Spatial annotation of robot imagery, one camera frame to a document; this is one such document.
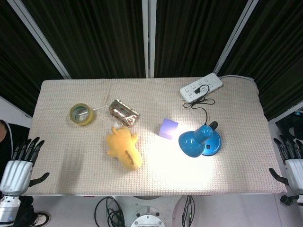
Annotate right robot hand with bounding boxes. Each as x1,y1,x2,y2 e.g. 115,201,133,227
268,138,303,194

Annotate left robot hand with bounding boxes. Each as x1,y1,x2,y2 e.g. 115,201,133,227
0,136,50,196

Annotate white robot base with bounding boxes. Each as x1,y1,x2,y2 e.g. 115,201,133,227
130,205,167,227

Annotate blue desk lamp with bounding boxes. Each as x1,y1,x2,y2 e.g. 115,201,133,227
178,121,223,158

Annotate black knob under table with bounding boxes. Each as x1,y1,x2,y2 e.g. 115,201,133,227
280,194,300,206

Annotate person in black clothes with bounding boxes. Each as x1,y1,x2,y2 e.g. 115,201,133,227
0,119,34,164

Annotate black equipment with screen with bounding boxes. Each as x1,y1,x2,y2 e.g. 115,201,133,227
274,111,303,142

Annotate black and white sneaker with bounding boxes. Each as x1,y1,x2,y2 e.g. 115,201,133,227
33,211,51,226

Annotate yellowish packing tape roll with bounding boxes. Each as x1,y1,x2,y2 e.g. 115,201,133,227
69,103,96,127

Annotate yellow plush toy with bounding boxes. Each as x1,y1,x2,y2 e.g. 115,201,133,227
105,126,143,171

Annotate white power strip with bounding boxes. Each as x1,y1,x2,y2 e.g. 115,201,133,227
179,72,223,103

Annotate shiny foil snack package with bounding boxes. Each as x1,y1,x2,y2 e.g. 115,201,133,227
109,99,140,128

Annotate purple foam cube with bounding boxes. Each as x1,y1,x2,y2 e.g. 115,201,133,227
159,118,179,140

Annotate beige waffle tablecloth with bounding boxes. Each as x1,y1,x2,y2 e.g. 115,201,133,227
23,77,288,196

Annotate black cable bundle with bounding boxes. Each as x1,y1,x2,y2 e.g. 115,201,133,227
94,196,125,227

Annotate white power strip cable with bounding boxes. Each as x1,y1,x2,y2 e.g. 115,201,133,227
218,75,253,81

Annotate black power cable with plug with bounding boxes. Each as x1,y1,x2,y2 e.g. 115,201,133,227
183,85,216,124

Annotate black cable with green tip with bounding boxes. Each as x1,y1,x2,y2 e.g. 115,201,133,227
180,195,196,227

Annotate white slanted frame post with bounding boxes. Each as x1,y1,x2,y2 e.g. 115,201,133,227
213,0,260,74
6,0,71,79

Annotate white centre frame post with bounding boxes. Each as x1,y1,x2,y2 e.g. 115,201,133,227
142,0,156,79

